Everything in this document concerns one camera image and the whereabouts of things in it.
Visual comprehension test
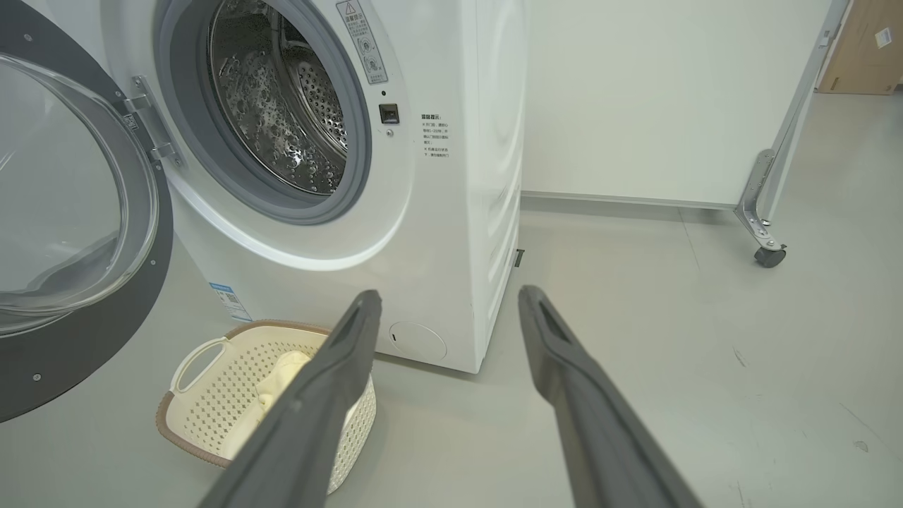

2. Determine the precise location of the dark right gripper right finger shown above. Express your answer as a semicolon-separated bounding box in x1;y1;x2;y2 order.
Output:
518;285;706;508

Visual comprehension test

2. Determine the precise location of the grey metal leg with caster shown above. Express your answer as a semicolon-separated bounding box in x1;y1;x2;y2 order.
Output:
734;0;851;269

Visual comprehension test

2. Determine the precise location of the cream perforated laundry basket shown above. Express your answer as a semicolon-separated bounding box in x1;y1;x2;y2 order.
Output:
156;320;377;495

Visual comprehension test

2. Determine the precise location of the brown cardboard box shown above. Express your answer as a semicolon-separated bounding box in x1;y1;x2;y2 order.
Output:
818;0;903;96

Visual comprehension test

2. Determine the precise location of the black printed text label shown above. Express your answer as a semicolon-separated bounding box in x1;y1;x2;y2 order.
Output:
421;113;450;159

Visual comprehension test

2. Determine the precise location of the cream garment with blue trim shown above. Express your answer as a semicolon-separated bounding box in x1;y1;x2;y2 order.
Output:
255;351;313;424

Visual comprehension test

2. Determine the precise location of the washing machine door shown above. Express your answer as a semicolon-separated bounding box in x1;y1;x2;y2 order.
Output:
0;0;174;424

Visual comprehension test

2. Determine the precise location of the white partition panel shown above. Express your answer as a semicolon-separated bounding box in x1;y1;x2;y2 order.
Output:
526;0;835;210

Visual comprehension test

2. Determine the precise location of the blue energy label sticker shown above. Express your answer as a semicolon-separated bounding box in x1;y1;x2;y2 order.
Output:
209;282;253;323

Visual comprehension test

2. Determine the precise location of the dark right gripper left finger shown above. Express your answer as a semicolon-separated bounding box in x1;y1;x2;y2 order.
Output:
198;289;383;508

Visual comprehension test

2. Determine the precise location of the round drain filter cover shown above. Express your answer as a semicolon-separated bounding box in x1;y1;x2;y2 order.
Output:
389;321;448;363

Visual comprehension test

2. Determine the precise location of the white warning sticker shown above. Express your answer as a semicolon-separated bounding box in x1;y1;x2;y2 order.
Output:
336;0;389;86

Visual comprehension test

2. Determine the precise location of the metal washer door hinge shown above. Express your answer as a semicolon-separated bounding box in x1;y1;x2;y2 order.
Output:
126;76;186;170

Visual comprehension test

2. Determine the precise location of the stainless steel washing machine drum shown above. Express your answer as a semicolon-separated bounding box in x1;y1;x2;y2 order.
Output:
208;0;350;196

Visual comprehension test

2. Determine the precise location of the white front-load washing machine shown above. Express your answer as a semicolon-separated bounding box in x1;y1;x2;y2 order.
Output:
21;0;528;375

